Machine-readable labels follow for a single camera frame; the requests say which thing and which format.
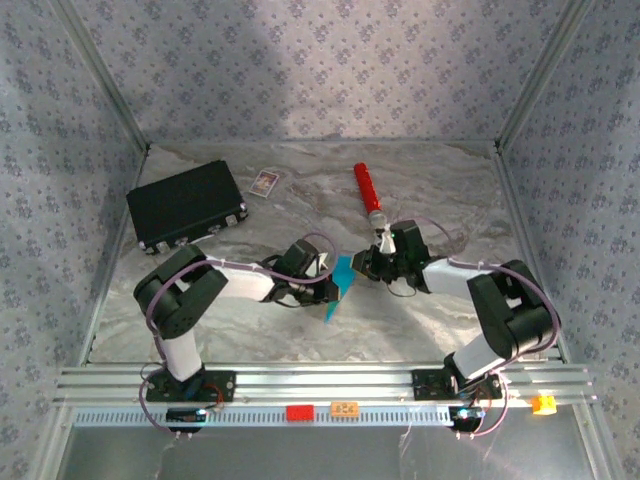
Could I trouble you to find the aluminium frame side bar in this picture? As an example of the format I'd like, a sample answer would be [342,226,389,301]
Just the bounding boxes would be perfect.
[77,144,151,366]
[492,142,571,364]

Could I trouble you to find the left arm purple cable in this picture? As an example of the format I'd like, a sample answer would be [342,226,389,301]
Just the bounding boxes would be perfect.
[138,230,339,442]

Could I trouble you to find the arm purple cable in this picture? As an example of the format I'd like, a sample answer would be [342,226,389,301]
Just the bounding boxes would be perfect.
[138,230,339,442]
[399,217,561,442]

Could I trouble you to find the aluminium frame post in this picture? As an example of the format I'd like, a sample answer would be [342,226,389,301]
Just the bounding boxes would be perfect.
[494,0,599,152]

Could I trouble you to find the aluminium mounting rail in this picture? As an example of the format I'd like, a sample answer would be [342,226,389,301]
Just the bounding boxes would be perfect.
[52,363,599,407]

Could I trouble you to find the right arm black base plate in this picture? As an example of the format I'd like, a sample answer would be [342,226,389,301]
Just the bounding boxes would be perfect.
[410,368,504,402]

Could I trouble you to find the red microphone with silver head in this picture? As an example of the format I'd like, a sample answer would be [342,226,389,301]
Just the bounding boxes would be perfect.
[352,161,387,230]

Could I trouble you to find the black controller board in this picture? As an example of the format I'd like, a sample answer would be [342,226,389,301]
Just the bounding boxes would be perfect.
[165,406,209,434]
[447,405,486,432]

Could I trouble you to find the grey slotted cable duct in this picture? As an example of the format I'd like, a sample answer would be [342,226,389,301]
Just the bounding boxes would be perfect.
[72,404,454,429]

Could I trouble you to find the blue cloth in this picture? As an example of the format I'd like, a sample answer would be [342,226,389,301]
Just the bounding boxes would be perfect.
[322,254,358,326]

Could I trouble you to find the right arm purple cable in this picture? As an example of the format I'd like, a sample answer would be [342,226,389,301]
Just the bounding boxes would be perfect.
[399,217,561,442]

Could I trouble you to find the right black controller board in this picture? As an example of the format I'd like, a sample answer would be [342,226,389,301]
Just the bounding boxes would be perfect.
[447,405,486,432]

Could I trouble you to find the small printed card box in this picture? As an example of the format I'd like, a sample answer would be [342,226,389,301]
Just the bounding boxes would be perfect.
[248,168,280,198]

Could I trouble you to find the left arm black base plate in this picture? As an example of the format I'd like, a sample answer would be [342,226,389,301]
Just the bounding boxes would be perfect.
[148,368,237,404]

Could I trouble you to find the yellow orange block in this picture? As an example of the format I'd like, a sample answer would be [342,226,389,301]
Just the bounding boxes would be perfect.
[530,394,558,416]

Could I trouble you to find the black hard case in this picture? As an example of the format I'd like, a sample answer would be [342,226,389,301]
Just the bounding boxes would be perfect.
[124,158,251,257]

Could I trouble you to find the left black controller board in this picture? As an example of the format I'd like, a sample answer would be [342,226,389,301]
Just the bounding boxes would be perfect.
[165,406,209,434]

